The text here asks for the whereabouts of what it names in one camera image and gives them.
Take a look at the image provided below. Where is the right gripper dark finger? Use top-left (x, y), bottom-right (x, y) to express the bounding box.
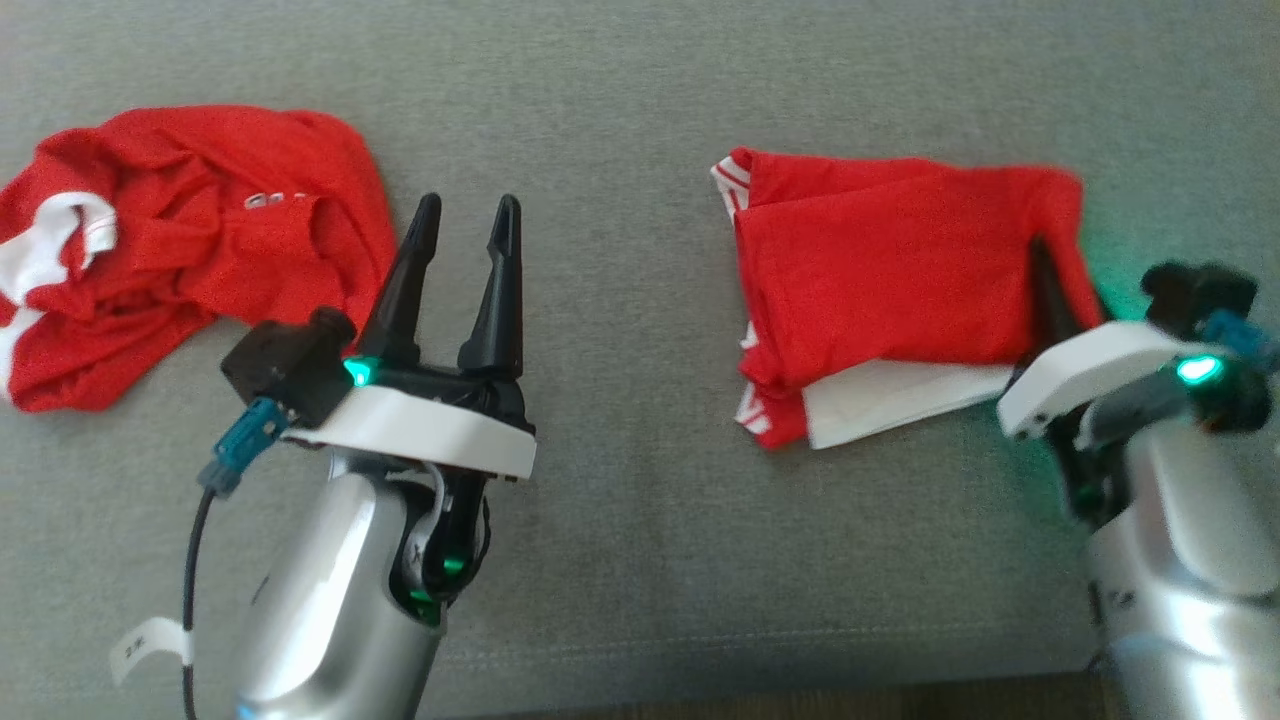
top-left (1027, 234), bottom-right (1083, 349)

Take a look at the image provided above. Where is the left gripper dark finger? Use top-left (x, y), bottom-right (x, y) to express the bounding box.
top-left (457, 195), bottom-right (525, 383)
top-left (354, 193), bottom-right (444, 368)

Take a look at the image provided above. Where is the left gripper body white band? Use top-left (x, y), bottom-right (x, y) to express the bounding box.
top-left (282, 358), bottom-right (539, 483)

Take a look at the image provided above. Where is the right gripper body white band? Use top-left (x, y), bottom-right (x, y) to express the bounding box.
top-left (996, 320), bottom-right (1227, 442)

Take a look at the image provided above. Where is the red and white striped garment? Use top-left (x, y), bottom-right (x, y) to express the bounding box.
top-left (709, 146), bottom-right (1113, 452)

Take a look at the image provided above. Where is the red shirt with white collar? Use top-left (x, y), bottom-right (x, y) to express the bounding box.
top-left (0, 104), bottom-right (400, 415)

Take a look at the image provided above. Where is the grey sofa seat cushion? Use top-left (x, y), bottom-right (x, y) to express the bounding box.
top-left (0, 0), bottom-right (1280, 716)

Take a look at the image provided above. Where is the left arm black cable teal plug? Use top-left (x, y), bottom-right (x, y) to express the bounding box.
top-left (181, 396), bottom-right (292, 720)

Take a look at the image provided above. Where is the white cable label tag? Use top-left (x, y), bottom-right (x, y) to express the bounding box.
top-left (108, 617), bottom-right (193, 688)

